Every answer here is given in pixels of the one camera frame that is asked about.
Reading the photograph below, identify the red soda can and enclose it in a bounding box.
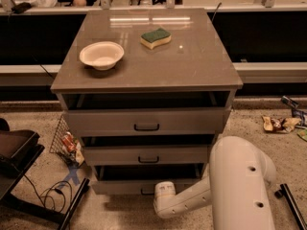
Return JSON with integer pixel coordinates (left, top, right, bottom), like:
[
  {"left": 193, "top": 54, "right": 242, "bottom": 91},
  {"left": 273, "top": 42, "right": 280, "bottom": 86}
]
[{"left": 61, "top": 132, "right": 76, "bottom": 152}]

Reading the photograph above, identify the green yellow sponge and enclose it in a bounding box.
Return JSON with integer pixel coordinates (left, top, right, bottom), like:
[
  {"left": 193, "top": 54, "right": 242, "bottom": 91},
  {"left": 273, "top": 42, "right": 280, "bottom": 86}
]
[{"left": 140, "top": 28, "right": 172, "bottom": 50}]

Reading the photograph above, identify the blue tape cross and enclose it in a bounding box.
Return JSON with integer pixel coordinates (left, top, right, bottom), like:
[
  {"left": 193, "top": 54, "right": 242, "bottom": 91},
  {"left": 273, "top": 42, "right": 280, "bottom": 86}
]
[{"left": 64, "top": 166, "right": 80, "bottom": 185}]

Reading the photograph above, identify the grey drawer cabinet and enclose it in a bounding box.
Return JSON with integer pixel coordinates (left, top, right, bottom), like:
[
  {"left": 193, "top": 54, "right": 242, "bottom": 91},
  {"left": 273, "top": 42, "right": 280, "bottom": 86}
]
[{"left": 50, "top": 7, "right": 244, "bottom": 190}]

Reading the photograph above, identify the black cable on floor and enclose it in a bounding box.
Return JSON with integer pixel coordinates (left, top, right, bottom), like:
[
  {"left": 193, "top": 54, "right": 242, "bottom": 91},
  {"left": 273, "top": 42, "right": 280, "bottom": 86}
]
[{"left": 22, "top": 173, "right": 74, "bottom": 214}]

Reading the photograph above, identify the black stand leg right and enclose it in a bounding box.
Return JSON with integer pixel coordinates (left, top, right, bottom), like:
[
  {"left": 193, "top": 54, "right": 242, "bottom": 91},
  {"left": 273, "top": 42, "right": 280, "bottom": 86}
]
[{"left": 274, "top": 183, "right": 307, "bottom": 230}]

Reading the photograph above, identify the crumpled snack wrapper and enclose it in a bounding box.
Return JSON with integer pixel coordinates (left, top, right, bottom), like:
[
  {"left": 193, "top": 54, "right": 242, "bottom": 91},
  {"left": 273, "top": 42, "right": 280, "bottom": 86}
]
[{"left": 262, "top": 116, "right": 301, "bottom": 133}]

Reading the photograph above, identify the black device on ledge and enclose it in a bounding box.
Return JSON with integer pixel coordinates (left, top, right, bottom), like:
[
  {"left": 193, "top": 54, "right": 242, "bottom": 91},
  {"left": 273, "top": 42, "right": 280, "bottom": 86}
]
[{"left": 12, "top": 2, "right": 32, "bottom": 14}]

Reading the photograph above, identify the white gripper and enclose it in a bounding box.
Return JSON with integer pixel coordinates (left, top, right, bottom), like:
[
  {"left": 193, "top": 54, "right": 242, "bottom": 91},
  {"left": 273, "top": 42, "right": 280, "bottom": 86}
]
[{"left": 153, "top": 181, "right": 176, "bottom": 219}]

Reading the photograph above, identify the grey drawer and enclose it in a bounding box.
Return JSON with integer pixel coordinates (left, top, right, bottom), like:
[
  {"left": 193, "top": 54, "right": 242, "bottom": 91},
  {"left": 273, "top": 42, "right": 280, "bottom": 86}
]
[
  {"left": 83, "top": 145, "right": 211, "bottom": 166},
  {"left": 91, "top": 163, "right": 205, "bottom": 196},
  {"left": 63, "top": 107, "right": 230, "bottom": 137}
]

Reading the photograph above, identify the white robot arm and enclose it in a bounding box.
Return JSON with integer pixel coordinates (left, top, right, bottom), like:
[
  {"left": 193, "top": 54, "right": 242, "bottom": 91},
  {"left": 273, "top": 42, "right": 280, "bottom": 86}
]
[{"left": 153, "top": 136, "right": 276, "bottom": 230}]

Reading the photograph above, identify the white paper bowl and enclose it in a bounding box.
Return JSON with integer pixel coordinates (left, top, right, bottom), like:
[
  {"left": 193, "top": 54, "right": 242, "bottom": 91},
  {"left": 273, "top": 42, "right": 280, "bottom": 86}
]
[{"left": 79, "top": 41, "right": 124, "bottom": 71}]

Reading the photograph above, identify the blue snack bag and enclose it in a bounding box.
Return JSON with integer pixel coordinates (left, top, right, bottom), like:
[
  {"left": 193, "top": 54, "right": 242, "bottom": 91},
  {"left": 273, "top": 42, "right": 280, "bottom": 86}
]
[{"left": 281, "top": 96, "right": 307, "bottom": 127}]

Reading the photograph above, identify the black stand base left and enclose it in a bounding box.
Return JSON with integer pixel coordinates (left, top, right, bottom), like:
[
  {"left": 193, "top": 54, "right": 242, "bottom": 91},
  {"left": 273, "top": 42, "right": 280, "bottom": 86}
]
[{"left": 0, "top": 118, "right": 89, "bottom": 230}]

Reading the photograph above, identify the wire mesh basket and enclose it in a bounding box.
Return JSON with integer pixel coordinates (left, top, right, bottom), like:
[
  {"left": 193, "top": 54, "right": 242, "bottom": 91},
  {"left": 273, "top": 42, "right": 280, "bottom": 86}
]
[{"left": 49, "top": 116, "right": 84, "bottom": 168}]

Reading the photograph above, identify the green packet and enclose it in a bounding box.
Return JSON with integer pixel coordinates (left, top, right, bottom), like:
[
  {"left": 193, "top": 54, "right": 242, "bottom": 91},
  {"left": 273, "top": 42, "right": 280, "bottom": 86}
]
[{"left": 297, "top": 129, "right": 307, "bottom": 142}]

